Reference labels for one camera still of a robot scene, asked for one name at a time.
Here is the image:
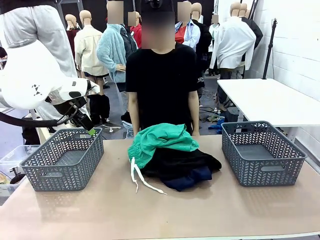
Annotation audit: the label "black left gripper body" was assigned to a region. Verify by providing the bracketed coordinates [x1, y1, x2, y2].
[53, 96, 88, 120]

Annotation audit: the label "green drawstring shorts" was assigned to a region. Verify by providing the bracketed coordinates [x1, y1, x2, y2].
[127, 122, 201, 195]

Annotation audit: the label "black garment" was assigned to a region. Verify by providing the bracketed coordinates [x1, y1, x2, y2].
[141, 147, 223, 180]

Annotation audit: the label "person's right forearm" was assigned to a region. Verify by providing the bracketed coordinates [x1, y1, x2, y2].
[129, 109, 140, 137]

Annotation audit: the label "person's left forearm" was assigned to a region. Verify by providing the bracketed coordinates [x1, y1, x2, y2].
[189, 109, 201, 138]

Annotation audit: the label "cream step stool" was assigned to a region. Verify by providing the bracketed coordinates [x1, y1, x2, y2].
[37, 126, 56, 145]

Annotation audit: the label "crumpled blue jeans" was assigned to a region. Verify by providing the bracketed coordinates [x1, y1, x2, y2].
[121, 111, 135, 140]

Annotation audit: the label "black bag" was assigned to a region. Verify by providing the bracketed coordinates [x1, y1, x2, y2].
[21, 126, 42, 146]

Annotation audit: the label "grey woven plastic basket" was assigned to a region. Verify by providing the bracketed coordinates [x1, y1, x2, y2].
[221, 120, 308, 188]
[19, 127, 105, 192]

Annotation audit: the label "mannequin in cream jacket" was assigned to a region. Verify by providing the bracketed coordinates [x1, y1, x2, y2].
[74, 9, 111, 125]

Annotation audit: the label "mannequin in blue fleece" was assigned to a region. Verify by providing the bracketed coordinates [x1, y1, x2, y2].
[96, 1, 139, 123]

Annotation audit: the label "mannequin in maroon dress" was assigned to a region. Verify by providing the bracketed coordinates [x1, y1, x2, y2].
[64, 14, 79, 60]

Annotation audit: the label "clear plastic storage box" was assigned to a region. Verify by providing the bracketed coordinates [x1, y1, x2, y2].
[0, 144, 41, 205]

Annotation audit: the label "person in grey sweatpants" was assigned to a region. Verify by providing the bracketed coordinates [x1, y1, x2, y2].
[0, 0, 89, 129]

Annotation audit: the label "person in black t-shirt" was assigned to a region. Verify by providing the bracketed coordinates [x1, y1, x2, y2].
[124, 0, 206, 137]

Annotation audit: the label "mannequin in red jacket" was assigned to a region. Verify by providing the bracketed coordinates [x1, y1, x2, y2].
[128, 11, 143, 50]

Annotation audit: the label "blue cloth on floor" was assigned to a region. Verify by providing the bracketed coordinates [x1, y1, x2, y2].
[208, 118, 226, 135]

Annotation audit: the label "mannequin in light blue shirt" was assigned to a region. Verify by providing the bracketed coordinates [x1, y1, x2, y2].
[174, 1, 201, 52]

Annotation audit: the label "mannequin in black jacket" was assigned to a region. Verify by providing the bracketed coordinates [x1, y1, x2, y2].
[191, 2, 213, 75]
[239, 2, 264, 62]

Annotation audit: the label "dark grey floor box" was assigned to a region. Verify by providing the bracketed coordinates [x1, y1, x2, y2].
[226, 106, 241, 123]

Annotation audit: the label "small mannequin with green top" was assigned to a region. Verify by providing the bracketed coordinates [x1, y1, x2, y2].
[209, 14, 221, 52]

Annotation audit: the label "mannequin in white shirt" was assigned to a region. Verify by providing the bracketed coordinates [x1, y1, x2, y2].
[209, 1, 257, 112]

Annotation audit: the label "white folding table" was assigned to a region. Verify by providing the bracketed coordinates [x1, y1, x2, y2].
[216, 78, 320, 145]

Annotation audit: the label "black tripod stand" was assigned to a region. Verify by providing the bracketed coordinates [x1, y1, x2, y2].
[261, 17, 279, 80]

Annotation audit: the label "mannequin base plate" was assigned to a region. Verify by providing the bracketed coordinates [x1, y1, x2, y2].
[102, 122, 123, 135]

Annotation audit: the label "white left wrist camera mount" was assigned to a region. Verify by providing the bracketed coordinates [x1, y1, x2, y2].
[85, 80, 101, 96]

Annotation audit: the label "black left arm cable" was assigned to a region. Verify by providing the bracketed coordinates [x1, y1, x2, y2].
[0, 99, 81, 127]

